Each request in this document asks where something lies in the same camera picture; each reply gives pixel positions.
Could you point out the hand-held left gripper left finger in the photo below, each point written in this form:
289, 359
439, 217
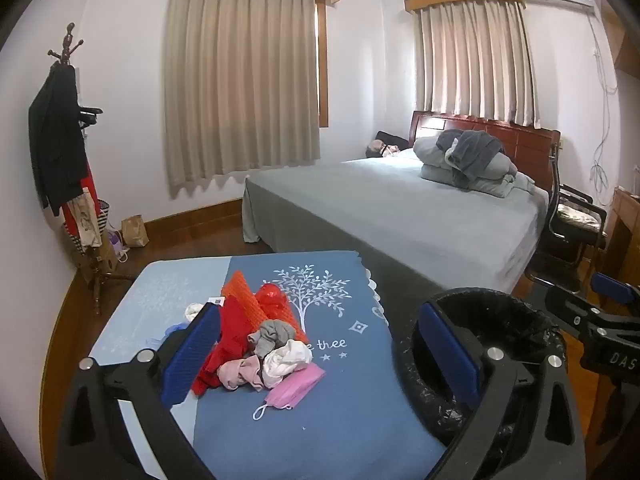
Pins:
192, 355

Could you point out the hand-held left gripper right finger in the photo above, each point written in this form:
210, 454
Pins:
447, 350

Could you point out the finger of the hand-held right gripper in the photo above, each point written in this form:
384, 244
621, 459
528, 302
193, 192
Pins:
610, 287
567, 302

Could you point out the white tissue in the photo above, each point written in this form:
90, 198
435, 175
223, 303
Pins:
192, 312

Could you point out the red cloth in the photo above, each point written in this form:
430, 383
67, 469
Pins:
232, 335

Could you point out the light pink cloth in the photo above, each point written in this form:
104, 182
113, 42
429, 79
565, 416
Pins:
240, 372

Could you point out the black trash bin with bag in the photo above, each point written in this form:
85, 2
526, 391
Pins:
500, 310

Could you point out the grey sock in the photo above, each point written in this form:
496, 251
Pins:
272, 332

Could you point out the white cloth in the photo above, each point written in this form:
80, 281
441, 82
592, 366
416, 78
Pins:
287, 357

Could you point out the red plastic bag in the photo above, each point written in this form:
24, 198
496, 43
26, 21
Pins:
272, 297

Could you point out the pink face mask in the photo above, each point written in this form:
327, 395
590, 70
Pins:
295, 387

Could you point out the black office chair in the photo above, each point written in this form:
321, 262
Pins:
570, 235

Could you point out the wooden desk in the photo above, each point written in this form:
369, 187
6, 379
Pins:
625, 220

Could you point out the chair seat cushion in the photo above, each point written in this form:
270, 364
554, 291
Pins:
577, 212

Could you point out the wooden coat rack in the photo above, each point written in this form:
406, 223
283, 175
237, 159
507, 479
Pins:
100, 285

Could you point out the blue tree print tablecloth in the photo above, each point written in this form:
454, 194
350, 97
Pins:
340, 410

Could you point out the cardboard box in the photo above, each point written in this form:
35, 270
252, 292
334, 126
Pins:
105, 260

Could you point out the brown paper bag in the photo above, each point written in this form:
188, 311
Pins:
135, 232

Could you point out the bed with grey sheet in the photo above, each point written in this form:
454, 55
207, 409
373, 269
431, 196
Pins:
400, 210

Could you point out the striped bag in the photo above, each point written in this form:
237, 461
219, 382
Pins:
104, 220

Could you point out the wooden headboard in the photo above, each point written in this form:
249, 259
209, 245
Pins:
525, 142

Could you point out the canvas tote bag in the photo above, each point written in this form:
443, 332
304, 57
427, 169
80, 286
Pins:
87, 220

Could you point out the dark grey towel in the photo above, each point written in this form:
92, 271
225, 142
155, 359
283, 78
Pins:
475, 152

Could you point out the folded grey quilt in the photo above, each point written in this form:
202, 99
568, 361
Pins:
432, 160

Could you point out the red garment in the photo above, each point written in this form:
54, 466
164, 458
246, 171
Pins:
82, 195

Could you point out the pink soft item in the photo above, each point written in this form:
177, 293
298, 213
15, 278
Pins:
380, 149

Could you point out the dark cushion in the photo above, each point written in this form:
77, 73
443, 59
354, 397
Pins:
392, 137

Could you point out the black coat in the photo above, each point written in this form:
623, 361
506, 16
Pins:
55, 135

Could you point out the narrow beige curtain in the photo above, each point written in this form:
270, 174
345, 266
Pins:
475, 60

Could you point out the wide beige curtain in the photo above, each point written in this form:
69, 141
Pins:
240, 85

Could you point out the wooden wall cabinet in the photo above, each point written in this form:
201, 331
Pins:
625, 40

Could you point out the wooden window frame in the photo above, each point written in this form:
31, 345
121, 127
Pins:
323, 60

